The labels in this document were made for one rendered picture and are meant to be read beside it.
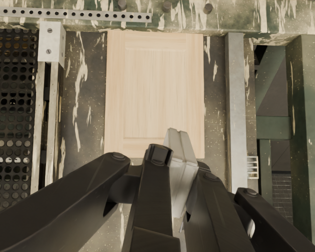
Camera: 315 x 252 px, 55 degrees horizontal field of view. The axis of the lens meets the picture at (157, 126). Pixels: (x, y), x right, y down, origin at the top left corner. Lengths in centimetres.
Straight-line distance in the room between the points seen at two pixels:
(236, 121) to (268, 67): 44
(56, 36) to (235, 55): 56
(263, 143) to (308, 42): 36
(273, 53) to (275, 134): 36
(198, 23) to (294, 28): 32
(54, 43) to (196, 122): 49
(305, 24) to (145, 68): 55
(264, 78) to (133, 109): 66
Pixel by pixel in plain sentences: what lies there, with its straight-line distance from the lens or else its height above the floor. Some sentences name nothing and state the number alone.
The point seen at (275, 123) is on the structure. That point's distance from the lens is 111.
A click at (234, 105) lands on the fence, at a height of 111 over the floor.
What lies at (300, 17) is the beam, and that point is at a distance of 116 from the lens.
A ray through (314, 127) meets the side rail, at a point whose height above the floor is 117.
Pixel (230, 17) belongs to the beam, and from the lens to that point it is 107.
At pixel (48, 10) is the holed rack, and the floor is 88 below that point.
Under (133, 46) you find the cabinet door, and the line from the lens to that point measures 101.
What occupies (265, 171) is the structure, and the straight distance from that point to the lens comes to 110.
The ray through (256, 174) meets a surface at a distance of 101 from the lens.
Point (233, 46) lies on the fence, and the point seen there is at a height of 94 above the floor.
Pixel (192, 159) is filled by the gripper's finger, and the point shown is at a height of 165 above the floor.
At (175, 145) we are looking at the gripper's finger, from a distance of 17.
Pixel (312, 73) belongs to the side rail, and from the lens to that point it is 111.
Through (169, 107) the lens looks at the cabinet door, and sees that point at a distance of 97.
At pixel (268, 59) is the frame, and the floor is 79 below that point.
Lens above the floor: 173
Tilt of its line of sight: 37 degrees down
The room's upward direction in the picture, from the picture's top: 178 degrees clockwise
